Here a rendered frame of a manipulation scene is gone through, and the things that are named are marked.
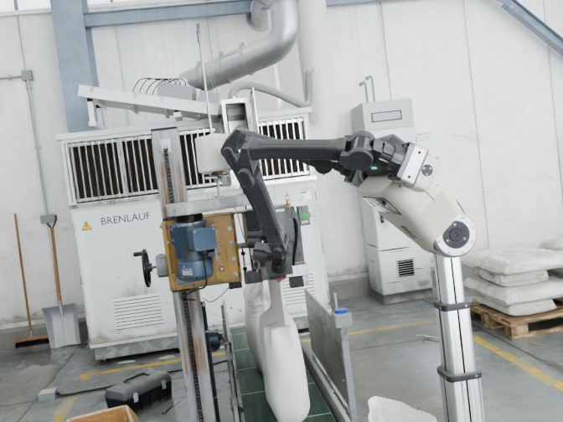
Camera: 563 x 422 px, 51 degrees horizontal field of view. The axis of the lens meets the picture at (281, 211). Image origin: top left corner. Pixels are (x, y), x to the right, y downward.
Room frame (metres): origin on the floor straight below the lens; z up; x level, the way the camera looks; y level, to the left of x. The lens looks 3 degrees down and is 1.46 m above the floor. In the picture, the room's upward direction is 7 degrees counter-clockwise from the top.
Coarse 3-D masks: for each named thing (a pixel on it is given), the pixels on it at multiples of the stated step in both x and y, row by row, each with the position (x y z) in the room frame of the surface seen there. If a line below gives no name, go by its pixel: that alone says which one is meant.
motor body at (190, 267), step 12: (180, 228) 2.46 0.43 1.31; (192, 228) 2.46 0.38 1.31; (180, 240) 2.45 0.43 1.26; (180, 252) 2.47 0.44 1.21; (192, 252) 2.46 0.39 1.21; (180, 264) 2.46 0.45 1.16; (192, 264) 2.44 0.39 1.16; (180, 276) 2.48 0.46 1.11; (192, 276) 2.45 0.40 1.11; (204, 276) 2.46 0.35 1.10
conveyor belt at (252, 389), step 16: (240, 336) 4.21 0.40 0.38; (240, 352) 3.80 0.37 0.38; (240, 368) 3.45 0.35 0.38; (256, 368) 3.41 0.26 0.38; (240, 384) 3.17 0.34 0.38; (256, 384) 3.14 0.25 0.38; (256, 400) 2.91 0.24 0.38; (320, 400) 2.80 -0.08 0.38; (256, 416) 2.70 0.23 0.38; (272, 416) 2.68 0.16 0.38; (320, 416) 2.61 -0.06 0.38
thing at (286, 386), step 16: (272, 288) 2.62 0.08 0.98; (272, 304) 2.69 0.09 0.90; (272, 320) 2.60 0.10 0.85; (288, 320) 2.58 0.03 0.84; (272, 336) 2.56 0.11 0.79; (288, 336) 2.56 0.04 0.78; (272, 352) 2.56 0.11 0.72; (288, 352) 2.55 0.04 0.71; (272, 368) 2.57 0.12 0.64; (288, 368) 2.55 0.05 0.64; (304, 368) 2.59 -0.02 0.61; (272, 384) 2.57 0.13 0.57; (288, 384) 2.54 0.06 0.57; (304, 384) 2.58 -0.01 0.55; (272, 400) 2.58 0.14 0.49; (288, 400) 2.55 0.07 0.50; (304, 400) 2.57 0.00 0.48; (288, 416) 2.55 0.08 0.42; (304, 416) 2.59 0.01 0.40
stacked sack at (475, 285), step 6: (480, 276) 5.29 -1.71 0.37; (468, 282) 5.21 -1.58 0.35; (474, 282) 5.12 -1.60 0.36; (480, 282) 5.05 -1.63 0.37; (486, 282) 5.02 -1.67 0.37; (492, 282) 4.99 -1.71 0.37; (468, 288) 5.18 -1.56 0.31; (474, 288) 5.08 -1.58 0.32; (480, 288) 4.99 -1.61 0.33; (474, 294) 5.10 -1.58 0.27; (480, 294) 4.99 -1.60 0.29
